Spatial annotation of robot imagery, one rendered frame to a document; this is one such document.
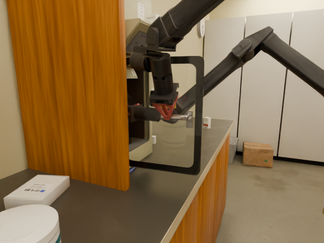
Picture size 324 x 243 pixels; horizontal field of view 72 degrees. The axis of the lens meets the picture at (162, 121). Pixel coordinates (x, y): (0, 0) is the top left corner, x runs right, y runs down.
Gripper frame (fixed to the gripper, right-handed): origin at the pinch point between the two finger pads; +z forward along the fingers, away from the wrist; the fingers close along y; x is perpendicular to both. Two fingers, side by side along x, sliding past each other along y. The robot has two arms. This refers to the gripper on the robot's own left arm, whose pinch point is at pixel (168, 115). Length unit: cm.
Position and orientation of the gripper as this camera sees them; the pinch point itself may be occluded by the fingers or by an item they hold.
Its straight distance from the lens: 71.7
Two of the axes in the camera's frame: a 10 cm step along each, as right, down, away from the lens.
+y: -3.0, 5.8, -7.5
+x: 9.4, 0.8, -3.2
